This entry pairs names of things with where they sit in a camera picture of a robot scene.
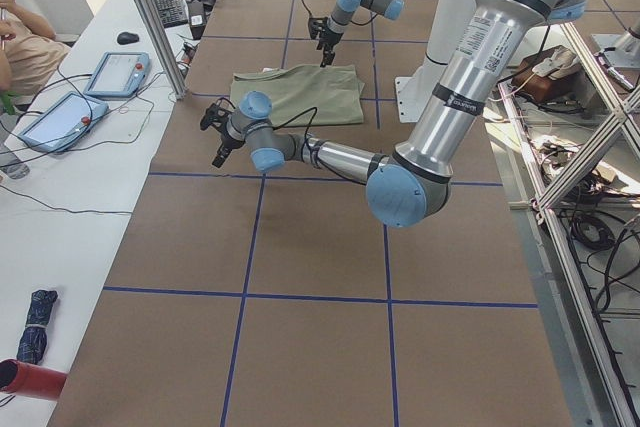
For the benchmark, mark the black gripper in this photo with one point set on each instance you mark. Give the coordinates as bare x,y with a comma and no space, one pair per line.
328,38
226,139

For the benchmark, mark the sage green long-sleeve shirt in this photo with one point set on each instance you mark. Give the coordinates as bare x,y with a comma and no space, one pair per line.
333,90

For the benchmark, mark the far blue teach pendant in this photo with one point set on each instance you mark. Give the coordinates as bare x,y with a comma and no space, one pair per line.
119,75

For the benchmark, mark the blue teach pendant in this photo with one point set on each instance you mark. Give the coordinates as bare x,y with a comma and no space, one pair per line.
64,123
119,75

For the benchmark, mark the black computer mouse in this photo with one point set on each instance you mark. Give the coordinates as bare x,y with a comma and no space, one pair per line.
126,38

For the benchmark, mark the near blue teach pendant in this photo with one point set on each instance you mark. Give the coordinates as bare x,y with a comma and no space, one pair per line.
64,123

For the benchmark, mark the black keyboard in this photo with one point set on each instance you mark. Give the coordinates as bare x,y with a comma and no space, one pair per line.
172,12

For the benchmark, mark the seated person in beige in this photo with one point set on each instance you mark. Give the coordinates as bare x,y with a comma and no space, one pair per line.
30,55

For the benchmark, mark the folded dark blue umbrella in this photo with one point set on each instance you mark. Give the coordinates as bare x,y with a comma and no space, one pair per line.
33,342

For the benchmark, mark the red cylinder bottle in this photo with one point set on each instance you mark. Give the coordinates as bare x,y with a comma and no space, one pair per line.
31,380

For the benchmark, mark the aluminium frame post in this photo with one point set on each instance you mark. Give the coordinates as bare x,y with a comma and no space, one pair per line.
155,29

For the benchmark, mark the aluminium truss frame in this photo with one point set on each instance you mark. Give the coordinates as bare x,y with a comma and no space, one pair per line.
566,191

